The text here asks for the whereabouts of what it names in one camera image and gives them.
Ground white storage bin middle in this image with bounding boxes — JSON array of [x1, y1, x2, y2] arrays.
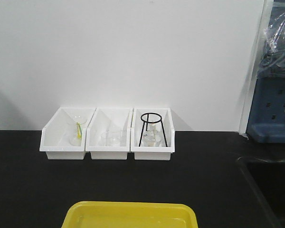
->
[[85, 107, 133, 160]]

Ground yellow plastic tray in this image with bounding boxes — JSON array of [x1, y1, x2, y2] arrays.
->
[[62, 201, 198, 228]]

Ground glass flask with yellow stick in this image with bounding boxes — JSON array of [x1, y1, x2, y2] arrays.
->
[[67, 115, 87, 146]]

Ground white storage bin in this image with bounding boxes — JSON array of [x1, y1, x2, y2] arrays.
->
[[39, 107, 96, 160], [85, 107, 133, 160], [130, 107, 175, 161]]

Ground white storage bin right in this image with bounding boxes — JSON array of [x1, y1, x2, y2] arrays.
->
[[130, 107, 175, 161]]

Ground black wire tripod stand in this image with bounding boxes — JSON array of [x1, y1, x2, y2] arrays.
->
[[139, 112, 168, 147]]

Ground black lab sink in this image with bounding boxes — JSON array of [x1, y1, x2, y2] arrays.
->
[[237, 157, 285, 228]]

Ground clear plastic bag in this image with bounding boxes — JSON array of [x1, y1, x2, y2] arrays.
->
[[257, 11, 285, 78]]

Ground clear glass beakers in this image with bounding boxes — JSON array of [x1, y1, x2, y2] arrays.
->
[[100, 128, 121, 146]]

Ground white storage bin left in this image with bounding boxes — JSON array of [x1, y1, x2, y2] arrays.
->
[[39, 107, 96, 160]]

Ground clear glass conical flask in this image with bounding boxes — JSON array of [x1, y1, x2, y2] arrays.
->
[[142, 123, 162, 147]]

